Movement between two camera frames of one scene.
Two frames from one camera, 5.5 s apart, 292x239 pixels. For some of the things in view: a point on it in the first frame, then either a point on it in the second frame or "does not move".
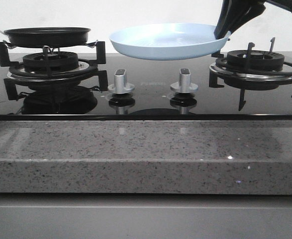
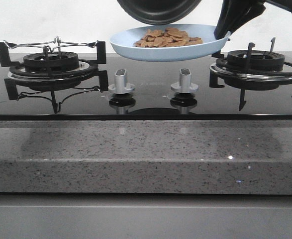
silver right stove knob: [184, 85] does not move
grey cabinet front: [139, 215] does not move
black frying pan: [46, 37] → [159, 12]
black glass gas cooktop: [142, 90] does not move
